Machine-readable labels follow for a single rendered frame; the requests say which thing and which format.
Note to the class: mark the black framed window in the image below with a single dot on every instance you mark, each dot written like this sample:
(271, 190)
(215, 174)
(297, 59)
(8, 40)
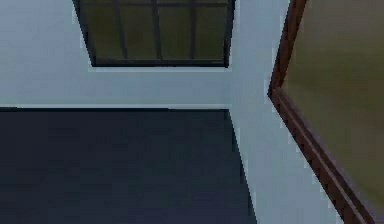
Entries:
(156, 33)

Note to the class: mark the brown framed window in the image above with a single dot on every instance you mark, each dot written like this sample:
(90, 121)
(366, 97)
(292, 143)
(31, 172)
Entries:
(336, 83)

